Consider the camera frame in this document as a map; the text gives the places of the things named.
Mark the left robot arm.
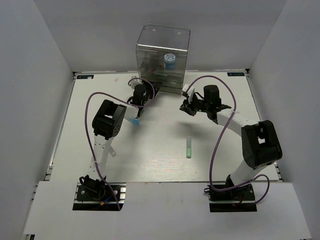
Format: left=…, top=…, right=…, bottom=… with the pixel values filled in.
left=84, top=78, right=162, bottom=182

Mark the clear plastic drawer organizer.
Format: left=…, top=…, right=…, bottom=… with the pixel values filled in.
left=135, top=24, right=191, bottom=95

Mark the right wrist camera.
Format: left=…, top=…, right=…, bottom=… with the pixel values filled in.
left=182, top=84, right=195, bottom=103

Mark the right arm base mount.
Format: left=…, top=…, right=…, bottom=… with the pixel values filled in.
left=203, top=184, right=257, bottom=213

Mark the blue highlighter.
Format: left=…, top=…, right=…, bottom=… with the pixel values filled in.
left=127, top=117, right=140, bottom=126

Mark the left blue corner label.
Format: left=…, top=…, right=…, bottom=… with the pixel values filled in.
left=76, top=74, right=94, bottom=80

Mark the blue white round tape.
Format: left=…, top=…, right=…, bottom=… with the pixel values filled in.
left=163, top=53, right=176, bottom=70

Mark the orange highlighter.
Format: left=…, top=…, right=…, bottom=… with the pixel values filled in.
left=108, top=146, right=117, bottom=157

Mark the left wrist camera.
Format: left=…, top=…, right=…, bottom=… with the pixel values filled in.
left=128, top=76, right=142, bottom=90

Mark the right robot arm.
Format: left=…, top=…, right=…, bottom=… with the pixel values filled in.
left=179, top=84, right=283, bottom=200

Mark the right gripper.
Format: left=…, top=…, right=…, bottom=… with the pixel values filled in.
left=180, top=93, right=211, bottom=116

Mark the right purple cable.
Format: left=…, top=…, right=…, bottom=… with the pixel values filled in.
left=187, top=75, right=270, bottom=207

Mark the purple cable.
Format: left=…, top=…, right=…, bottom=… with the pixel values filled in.
left=187, top=75, right=270, bottom=207
left=84, top=78, right=157, bottom=210

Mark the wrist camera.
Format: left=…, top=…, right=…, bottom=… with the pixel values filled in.
left=182, top=84, right=195, bottom=103
left=128, top=76, right=142, bottom=90

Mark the green highlighter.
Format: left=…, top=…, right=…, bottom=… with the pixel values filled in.
left=185, top=137, right=192, bottom=159

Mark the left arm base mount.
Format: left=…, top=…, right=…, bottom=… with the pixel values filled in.
left=72, top=182, right=127, bottom=212

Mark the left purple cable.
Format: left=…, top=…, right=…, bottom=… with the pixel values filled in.
left=84, top=78, right=157, bottom=210

